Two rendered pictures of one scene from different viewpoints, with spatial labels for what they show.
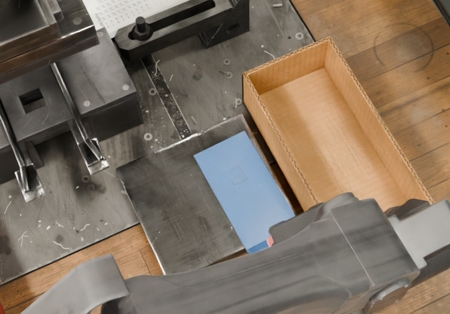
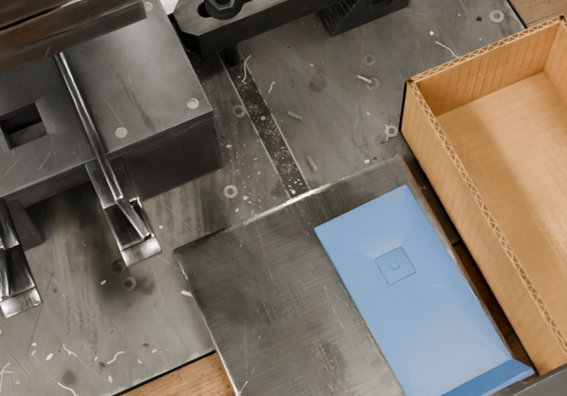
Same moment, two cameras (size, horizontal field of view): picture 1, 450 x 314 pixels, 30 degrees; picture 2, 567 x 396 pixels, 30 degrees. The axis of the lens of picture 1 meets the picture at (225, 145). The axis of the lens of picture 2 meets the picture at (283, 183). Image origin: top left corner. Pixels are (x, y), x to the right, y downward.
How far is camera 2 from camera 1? 0.32 m
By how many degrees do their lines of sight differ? 1
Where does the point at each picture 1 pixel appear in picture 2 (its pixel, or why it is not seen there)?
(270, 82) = (451, 96)
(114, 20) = not seen: outside the picture
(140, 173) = (217, 260)
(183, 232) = (295, 372)
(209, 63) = (339, 62)
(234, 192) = (390, 298)
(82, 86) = (114, 100)
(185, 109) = (296, 143)
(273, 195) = (462, 306)
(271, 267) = not seen: outside the picture
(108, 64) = (162, 61)
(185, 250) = not seen: outside the picture
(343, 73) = not seen: outside the picture
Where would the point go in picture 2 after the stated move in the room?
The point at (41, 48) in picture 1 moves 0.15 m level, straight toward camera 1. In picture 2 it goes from (29, 24) to (132, 284)
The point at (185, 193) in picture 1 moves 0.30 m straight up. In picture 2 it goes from (299, 299) to (281, 53)
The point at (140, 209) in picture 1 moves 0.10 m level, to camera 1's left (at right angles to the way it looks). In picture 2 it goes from (217, 327) to (62, 334)
